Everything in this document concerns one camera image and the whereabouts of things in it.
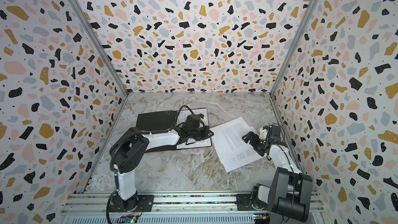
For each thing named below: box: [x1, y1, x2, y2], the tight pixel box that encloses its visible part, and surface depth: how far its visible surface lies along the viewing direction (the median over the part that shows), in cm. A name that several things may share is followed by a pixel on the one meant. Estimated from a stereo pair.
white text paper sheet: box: [209, 116, 266, 173], surface depth 95 cm
